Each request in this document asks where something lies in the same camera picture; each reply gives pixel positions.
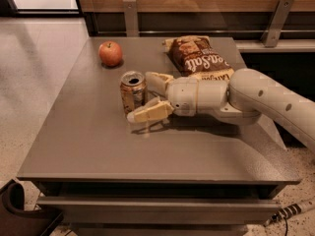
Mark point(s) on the right metal bracket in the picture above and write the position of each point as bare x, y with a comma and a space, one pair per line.
271, 35

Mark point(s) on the brown chip bag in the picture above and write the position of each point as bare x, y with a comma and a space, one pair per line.
193, 56

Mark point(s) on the left metal bracket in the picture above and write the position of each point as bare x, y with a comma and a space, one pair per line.
131, 18

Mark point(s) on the metal bracket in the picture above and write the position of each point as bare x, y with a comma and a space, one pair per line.
131, 18
271, 35

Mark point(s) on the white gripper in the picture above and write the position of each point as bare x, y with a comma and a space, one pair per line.
182, 94

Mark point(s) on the orange soda can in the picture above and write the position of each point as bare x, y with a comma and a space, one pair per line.
133, 88

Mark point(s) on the red apple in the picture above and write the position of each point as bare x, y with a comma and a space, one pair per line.
110, 53

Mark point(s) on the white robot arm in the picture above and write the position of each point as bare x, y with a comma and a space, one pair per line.
241, 100

